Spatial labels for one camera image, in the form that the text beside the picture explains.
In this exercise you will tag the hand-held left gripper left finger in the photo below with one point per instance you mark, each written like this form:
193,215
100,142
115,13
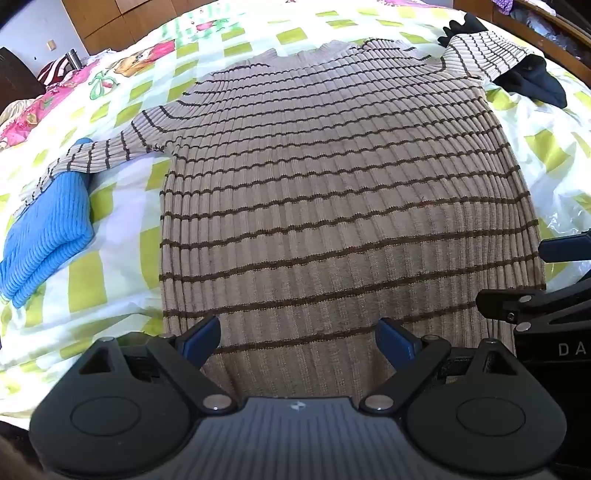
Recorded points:
201,344

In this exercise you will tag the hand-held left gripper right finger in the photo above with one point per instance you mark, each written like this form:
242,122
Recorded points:
392,344

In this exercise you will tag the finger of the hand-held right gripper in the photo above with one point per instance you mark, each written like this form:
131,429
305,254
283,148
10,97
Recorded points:
545,307
565,248

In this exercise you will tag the beige brown-striped ribbed sweater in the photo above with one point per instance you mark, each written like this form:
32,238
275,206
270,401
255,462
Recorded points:
341,207

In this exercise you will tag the checked cartoon print quilt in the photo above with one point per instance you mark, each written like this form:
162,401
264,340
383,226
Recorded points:
129,240

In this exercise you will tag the black garment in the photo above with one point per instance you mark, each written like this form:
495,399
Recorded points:
531,81

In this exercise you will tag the blue ribbed knit garment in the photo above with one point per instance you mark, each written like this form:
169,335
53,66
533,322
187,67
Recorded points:
48,235

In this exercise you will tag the wooden shelf unit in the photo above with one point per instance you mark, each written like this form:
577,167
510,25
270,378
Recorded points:
549,27

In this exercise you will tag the purple patterned cloth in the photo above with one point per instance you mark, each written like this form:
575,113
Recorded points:
504,5

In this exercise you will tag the red white striped cloth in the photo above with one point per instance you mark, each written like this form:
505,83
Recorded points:
57,69

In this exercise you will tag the dark wooden headboard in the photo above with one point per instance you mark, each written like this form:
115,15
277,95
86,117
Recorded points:
16,78

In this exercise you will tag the wooden wardrobe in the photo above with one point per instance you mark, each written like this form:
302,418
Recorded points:
152,21

